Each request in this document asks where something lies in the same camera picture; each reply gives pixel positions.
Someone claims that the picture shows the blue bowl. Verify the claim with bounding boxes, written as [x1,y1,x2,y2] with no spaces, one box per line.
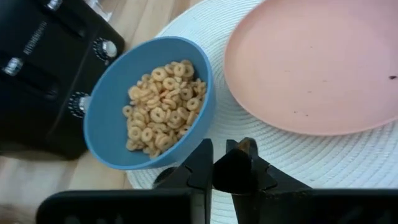
[83,36,216,171]

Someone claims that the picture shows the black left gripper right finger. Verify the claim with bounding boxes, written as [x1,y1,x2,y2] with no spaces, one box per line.
[212,137,398,224]

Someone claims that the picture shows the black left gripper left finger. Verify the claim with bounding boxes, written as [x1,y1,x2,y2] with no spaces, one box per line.
[35,138,215,224]

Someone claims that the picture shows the black four-slot toaster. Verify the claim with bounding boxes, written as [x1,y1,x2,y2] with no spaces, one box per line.
[0,0,126,161]

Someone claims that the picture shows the pink plate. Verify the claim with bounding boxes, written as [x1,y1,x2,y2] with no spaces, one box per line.
[223,0,398,136]

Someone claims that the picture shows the ring-shaped cereal pieces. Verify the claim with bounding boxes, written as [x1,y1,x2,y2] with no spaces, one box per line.
[122,59,208,159]

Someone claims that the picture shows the white round woven placemat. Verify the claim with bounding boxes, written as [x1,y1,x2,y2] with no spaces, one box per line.
[126,0,398,224]

